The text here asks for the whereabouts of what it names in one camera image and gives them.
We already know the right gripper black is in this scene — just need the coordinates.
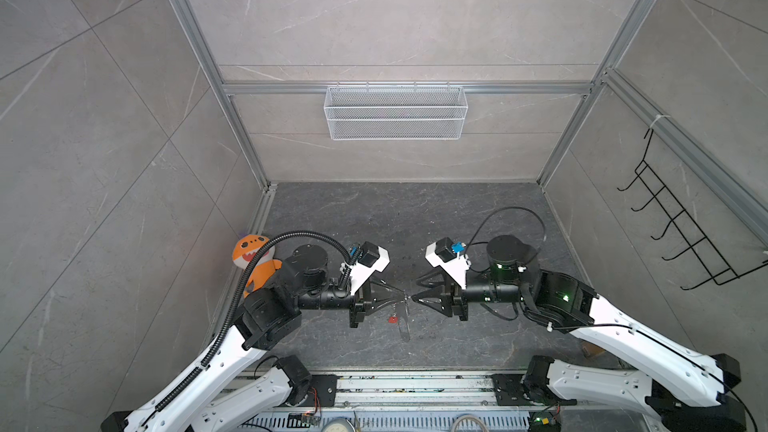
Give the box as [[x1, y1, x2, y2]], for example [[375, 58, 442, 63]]
[[411, 263, 531, 321]]

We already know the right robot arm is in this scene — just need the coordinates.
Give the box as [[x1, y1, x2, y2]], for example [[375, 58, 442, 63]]
[[412, 235, 749, 431]]

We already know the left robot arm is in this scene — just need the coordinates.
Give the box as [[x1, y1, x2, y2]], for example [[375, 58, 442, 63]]
[[100, 242, 392, 431]]

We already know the orange shark plush toy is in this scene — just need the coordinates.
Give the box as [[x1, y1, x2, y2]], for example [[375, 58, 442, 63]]
[[232, 234, 282, 297]]

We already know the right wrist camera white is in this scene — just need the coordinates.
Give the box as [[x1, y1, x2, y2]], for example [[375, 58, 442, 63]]
[[425, 237, 471, 289]]

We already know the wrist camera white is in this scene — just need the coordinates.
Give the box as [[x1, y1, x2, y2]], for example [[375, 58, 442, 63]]
[[425, 237, 471, 289], [347, 241, 390, 295]]

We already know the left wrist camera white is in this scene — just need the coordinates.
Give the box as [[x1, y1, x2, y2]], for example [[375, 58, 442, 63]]
[[347, 241, 390, 295]]

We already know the right camera black cable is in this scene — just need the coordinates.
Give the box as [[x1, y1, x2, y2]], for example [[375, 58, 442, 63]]
[[464, 206, 548, 265]]

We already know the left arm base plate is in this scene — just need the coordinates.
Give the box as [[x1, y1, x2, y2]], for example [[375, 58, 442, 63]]
[[282, 374, 339, 409]]

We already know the aluminium rail frame front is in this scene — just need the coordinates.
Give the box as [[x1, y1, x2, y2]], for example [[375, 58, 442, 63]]
[[158, 370, 667, 432]]

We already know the black corrugated cable conduit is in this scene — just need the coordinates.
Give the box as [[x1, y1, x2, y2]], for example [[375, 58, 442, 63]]
[[137, 230, 355, 415]]

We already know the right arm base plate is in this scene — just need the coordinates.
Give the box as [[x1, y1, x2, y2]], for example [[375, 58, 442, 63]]
[[491, 374, 578, 406]]

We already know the white wire mesh basket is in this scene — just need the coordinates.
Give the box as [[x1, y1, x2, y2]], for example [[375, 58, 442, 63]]
[[323, 86, 469, 141]]

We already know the black wire hook rack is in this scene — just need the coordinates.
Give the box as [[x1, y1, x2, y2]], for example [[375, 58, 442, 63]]
[[616, 128, 767, 291]]

